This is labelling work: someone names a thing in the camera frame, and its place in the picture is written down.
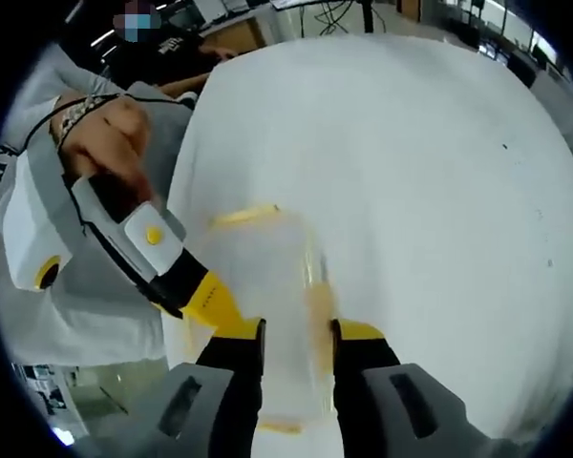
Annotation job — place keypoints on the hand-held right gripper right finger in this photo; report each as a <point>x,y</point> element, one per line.
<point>377,396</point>

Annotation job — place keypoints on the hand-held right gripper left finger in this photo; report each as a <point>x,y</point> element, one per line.
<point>219,381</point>

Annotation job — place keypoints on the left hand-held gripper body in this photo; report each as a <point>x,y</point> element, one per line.
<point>153,243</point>

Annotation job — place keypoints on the clear container with yellow buckles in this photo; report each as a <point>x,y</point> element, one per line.
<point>267,262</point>

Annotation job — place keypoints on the person's left hand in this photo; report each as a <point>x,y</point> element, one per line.
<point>110,143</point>

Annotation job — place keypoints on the white chest device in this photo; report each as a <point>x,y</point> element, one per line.
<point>31,229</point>

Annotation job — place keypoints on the black stand pole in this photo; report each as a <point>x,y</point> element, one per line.
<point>367,14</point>

